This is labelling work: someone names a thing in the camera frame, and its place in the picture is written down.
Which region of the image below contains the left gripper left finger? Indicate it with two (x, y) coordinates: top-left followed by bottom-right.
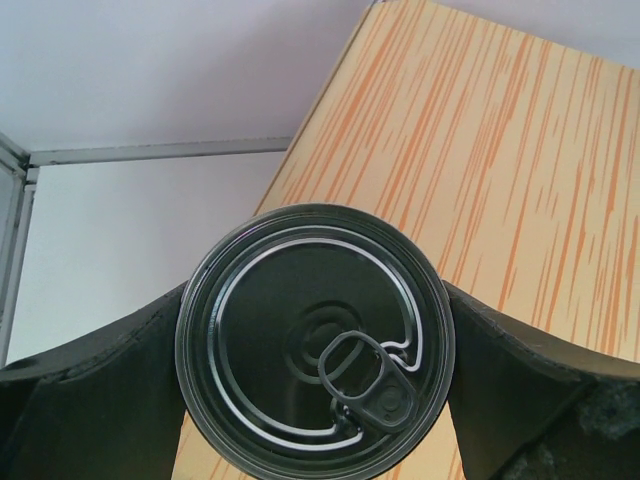
(1, 286), (185, 479)

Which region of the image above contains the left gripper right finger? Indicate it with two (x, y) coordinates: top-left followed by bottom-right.
(447, 285), (639, 479)

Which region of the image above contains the blue soup can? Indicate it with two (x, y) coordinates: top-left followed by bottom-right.
(175, 204), (455, 479)

